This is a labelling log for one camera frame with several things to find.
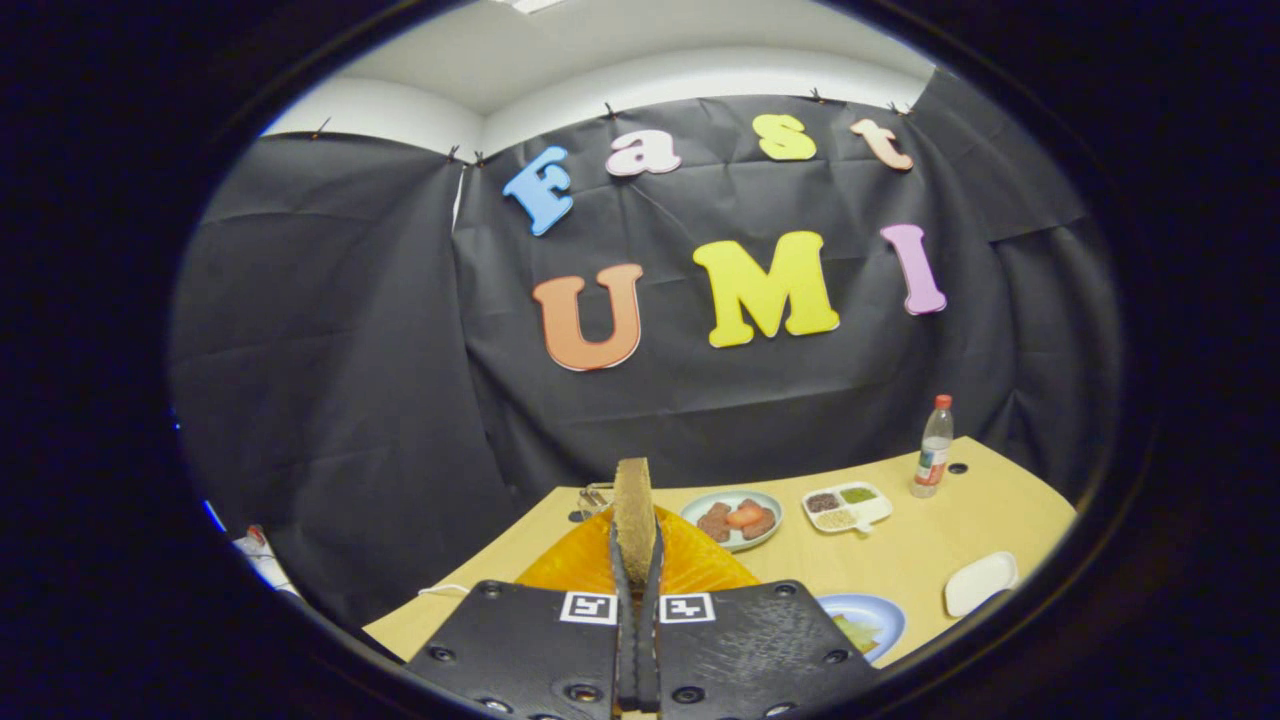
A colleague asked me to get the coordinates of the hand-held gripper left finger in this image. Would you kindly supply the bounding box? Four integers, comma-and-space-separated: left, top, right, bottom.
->
405, 505, 641, 716

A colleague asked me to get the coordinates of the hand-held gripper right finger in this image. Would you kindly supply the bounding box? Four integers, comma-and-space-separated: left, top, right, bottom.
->
640, 508, 883, 716

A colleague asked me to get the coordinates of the brown toast slice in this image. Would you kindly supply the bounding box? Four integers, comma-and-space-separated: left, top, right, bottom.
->
613, 458, 658, 591

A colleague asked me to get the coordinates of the blue plate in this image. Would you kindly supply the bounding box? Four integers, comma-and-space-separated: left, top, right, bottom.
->
815, 594, 907, 665

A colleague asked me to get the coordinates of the pale green plate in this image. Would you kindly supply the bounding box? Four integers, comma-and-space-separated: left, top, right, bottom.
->
680, 489, 784, 553

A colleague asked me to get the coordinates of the white divided spice dish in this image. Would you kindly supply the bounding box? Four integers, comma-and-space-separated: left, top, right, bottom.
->
801, 482, 894, 536

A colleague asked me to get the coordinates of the white square plate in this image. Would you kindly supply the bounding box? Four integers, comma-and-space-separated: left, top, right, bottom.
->
943, 551, 1020, 619

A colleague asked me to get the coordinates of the clear red-capped plastic bottle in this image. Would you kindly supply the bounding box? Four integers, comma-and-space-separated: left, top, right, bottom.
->
911, 394, 955, 499

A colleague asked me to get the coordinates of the white and red object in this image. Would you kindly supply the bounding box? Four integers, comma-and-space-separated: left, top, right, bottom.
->
235, 525, 301, 598

